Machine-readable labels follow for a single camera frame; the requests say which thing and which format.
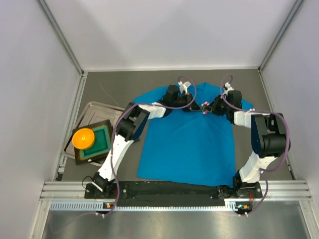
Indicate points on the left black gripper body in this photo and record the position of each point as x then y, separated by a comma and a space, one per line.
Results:
189, 105

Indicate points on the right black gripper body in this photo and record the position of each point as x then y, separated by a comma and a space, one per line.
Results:
214, 106

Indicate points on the pink flower smiley brooch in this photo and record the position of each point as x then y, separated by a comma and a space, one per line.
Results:
204, 107

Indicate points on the blue t-shirt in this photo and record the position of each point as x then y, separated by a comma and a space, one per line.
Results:
189, 147

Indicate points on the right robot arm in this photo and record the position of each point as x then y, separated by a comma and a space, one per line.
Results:
268, 137

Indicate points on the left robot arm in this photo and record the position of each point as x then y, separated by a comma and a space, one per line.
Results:
131, 124

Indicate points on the metal tray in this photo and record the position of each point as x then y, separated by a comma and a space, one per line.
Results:
100, 118

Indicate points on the black box green lining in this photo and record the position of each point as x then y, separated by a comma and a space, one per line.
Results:
101, 147

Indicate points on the orange bowl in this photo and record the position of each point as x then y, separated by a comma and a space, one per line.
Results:
83, 138

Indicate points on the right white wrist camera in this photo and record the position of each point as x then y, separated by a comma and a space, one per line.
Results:
227, 87

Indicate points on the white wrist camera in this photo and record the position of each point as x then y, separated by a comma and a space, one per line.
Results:
227, 87
183, 87

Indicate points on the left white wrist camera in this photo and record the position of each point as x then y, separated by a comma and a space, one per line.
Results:
183, 87

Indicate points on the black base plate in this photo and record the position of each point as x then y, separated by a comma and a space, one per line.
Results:
169, 194

